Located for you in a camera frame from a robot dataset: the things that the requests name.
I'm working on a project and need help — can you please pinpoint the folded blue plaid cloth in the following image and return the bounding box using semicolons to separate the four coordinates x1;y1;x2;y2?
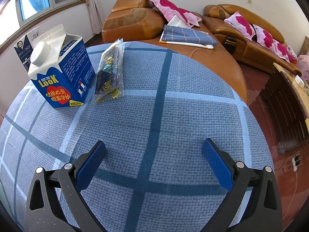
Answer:
159;16;217;49

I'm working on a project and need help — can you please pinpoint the pink floral pillow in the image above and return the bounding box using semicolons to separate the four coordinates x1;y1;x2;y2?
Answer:
224;11;256;40
253;25;275;53
148;0;202;28
273;39;298;64

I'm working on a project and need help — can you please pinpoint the white power strip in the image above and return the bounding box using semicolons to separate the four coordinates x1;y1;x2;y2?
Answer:
291;154;301;172

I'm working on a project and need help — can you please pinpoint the brown leather chaise sofa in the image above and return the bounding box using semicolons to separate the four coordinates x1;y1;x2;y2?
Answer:
102;0;249;103

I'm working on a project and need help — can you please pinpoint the blue plaid tablecloth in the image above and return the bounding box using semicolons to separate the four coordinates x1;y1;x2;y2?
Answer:
1;42;273;231

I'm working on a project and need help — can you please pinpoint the dark snack packet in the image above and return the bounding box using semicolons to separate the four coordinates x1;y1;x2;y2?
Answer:
93;39;125;103

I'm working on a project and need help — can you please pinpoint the tall dark blue milk carton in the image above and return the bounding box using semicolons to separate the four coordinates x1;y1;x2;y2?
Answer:
14;26;40;72

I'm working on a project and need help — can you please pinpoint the pink right curtain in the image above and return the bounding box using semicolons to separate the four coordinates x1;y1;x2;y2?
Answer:
86;0;103;35

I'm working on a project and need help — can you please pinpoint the wood framed window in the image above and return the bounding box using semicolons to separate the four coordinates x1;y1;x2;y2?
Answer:
1;0;86;52

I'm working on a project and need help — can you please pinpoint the blue Look milk carton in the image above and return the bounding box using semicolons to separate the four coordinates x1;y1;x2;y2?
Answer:
28;24;95;108

